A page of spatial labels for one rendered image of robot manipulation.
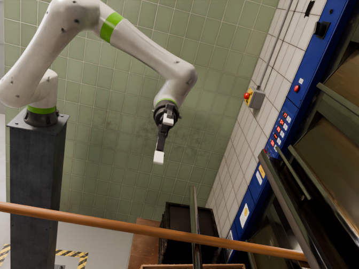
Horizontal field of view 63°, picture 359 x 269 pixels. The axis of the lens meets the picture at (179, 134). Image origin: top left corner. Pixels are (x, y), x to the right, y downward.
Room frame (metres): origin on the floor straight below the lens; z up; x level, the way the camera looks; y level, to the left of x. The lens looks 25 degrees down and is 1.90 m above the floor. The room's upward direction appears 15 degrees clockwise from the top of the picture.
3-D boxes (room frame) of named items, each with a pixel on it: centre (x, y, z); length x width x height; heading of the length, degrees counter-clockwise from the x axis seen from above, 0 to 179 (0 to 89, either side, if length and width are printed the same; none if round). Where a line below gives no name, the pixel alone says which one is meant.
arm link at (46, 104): (1.22, 0.66, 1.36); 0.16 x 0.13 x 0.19; 171
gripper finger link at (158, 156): (0.81, 0.04, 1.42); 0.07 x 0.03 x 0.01; 7
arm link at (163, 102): (1.02, 0.06, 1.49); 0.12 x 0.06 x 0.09; 97
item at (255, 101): (1.69, -0.36, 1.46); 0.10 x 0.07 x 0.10; 7
